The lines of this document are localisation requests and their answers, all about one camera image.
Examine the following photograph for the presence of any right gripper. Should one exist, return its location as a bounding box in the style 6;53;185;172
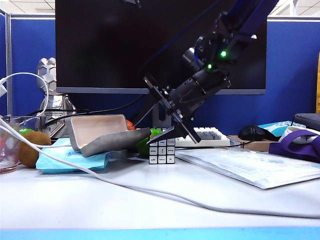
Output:
134;67;232;145

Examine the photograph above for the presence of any grey felt glasses case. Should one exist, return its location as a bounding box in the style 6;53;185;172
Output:
66;114;153;158

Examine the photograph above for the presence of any grey monitor stand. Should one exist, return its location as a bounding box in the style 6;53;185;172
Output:
152;94;173;130

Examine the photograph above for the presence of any black edged puzzle cube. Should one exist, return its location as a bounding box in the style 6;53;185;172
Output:
148;136;176;165

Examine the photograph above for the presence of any white grey mechanical keyboard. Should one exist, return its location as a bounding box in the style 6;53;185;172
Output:
136;126;231;148

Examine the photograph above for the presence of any light blue wet wipes pack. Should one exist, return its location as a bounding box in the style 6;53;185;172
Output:
35;138;112;174

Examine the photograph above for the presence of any black computer mouse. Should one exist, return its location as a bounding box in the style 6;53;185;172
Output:
237;124;266;142

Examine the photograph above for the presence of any black computer monitor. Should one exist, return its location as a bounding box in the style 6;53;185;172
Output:
54;0;268;96

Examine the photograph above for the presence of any flat brown cardboard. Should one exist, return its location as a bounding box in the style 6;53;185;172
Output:
227;134;279;153

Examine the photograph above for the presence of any paper document in sleeve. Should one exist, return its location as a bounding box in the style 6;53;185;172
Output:
176;147;320;190

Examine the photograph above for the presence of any silver faceted figurine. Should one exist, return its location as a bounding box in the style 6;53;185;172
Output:
36;57;77;138

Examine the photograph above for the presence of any light blue printed packet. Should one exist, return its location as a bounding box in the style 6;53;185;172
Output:
257;120;301;137

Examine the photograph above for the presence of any white bowl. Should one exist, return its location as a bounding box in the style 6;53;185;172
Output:
278;126;320;143

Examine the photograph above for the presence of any brown kiwi fruit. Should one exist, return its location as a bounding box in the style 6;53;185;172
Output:
18;131;52;168

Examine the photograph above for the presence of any dark grey pouch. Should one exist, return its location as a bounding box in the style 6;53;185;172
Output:
292;112;320;131

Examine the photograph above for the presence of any clear glass cup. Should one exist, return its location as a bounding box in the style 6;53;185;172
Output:
0;115;38;175

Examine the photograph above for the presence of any black cable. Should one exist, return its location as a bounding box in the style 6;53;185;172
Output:
26;94;145;126

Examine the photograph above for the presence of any thin white charging cable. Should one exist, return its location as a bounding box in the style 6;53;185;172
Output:
0;72;75;149

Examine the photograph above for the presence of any thick white cable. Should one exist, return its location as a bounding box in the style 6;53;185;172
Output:
0;116;320;220

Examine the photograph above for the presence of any aluminium partition frame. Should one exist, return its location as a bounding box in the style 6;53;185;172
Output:
0;8;56;117

